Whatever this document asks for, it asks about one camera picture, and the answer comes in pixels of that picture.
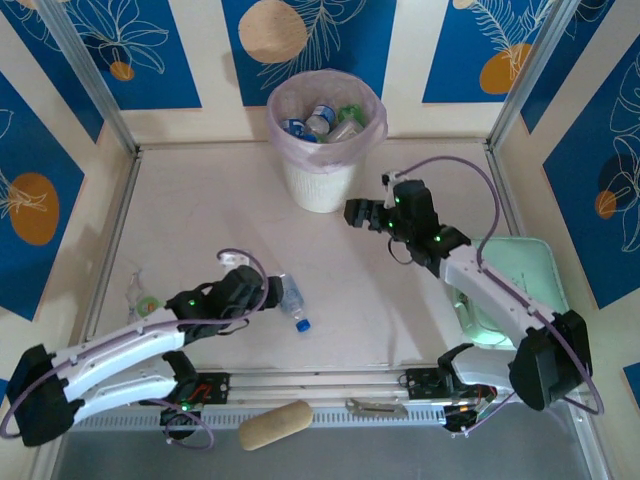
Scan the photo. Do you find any grey slotted cable duct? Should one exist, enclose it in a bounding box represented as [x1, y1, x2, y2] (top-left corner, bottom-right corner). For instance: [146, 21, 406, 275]
[62, 407, 584, 432]

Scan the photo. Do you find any metal hand tool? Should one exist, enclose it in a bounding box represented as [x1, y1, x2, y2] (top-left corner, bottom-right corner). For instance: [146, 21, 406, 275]
[344, 397, 409, 417]

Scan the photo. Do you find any aluminium front rail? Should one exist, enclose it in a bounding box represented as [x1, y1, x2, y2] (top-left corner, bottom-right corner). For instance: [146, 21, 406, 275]
[42, 367, 589, 416]

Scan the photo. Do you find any aluminium frame post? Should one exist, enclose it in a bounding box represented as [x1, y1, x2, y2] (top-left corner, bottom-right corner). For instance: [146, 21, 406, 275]
[37, 0, 140, 156]
[487, 0, 586, 151]

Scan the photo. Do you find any aluminium side rail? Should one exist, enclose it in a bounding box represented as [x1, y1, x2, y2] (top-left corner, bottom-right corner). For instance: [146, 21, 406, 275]
[74, 149, 144, 371]
[485, 142, 526, 241]

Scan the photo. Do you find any tan sponge loaf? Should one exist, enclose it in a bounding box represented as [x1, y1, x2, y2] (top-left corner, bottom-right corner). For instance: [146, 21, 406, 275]
[237, 399, 315, 452]

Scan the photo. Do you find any small controller circuit board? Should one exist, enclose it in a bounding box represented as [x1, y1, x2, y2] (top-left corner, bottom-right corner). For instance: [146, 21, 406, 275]
[159, 402, 204, 426]
[442, 402, 489, 436]

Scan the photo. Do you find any bluish clear bottle blue cap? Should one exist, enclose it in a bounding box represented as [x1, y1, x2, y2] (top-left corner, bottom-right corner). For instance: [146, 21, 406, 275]
[277, 272, 312, 334]

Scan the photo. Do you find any pink plastic bin liner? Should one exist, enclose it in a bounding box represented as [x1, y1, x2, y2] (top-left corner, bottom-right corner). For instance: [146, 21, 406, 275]
[266, 69, 390, 174]

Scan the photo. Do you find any narrow clear bottle white cap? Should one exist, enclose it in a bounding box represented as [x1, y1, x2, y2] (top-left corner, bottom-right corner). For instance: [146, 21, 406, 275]
[327, 119, 362, 145]

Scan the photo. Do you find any white plastic waste bin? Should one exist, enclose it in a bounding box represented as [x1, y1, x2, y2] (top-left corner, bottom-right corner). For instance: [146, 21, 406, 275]
[279, 69, 386, 215]

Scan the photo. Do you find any clear bottle blue label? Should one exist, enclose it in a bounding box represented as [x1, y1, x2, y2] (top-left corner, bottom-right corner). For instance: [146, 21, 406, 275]
[305, 104, 337, 136]

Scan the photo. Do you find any mint green zipper case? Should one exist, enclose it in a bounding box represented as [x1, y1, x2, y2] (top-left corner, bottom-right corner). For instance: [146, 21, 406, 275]
[449, 235, 571, 349]

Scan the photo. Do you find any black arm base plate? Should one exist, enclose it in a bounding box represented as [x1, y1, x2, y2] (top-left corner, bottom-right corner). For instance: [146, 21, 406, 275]
[405, 367, 451, 401]
[194, 370, 232, 405]

